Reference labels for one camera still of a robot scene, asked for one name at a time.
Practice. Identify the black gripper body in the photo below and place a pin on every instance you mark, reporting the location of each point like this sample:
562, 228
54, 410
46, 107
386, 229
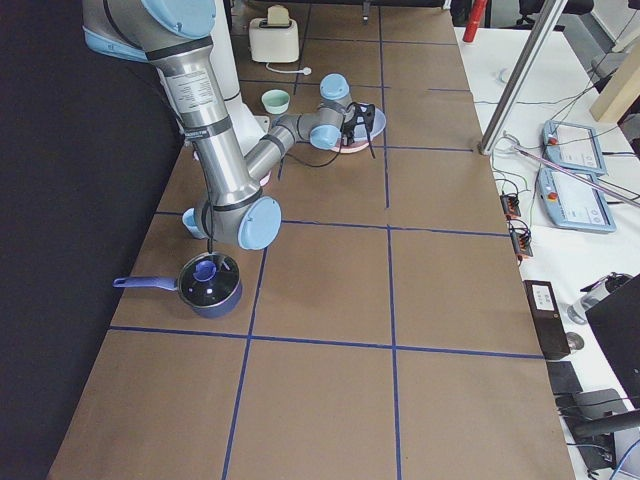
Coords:
351, 131

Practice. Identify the blue plate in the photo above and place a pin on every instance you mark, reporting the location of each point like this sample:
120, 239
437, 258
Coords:
379, 126

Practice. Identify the pink plate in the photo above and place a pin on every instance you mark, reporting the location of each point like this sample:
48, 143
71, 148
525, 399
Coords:
351, 148

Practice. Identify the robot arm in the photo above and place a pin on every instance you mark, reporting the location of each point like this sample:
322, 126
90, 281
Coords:
188, 42

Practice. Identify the green bowl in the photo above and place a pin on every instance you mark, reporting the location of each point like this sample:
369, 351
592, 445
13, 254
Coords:
275, 101

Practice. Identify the pink bowl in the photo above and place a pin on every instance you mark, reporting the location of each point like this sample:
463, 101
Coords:
265, 180

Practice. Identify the white toaster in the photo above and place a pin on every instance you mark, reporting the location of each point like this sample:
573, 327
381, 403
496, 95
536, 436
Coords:
273, 44

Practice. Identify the bread slice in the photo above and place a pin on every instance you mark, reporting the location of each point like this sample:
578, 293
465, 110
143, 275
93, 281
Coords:
278, 16

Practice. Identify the red cylinder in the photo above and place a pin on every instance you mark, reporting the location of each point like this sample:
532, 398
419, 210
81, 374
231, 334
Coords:
475, 16

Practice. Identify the orange black connector block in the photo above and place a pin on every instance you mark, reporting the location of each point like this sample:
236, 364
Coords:
510, 205

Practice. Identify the light blue cup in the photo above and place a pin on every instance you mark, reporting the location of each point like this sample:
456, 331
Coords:
190, 223

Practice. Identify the blue teach pendant far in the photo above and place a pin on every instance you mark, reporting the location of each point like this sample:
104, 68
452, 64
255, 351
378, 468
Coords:
573, 146

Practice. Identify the blue teach pendant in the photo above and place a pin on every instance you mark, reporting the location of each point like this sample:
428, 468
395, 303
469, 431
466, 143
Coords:
572, 204
573, 146

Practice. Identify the dark blue pot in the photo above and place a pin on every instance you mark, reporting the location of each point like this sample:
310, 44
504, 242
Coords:
210, 284

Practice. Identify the blue teach pendant near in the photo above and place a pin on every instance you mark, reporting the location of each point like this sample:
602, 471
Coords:
572, 204

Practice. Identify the white grabber stick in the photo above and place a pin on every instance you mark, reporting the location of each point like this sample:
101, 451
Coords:
516, 146

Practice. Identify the plastic water bottle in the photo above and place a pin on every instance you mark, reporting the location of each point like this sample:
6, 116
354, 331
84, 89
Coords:
594, 293

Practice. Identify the black box with label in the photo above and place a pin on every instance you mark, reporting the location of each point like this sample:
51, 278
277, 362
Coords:
546, 318

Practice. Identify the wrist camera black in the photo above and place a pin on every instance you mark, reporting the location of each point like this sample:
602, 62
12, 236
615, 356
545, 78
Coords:
363, 116

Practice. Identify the aluminium frame post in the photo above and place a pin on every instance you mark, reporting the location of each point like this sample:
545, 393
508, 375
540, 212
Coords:
548, 18

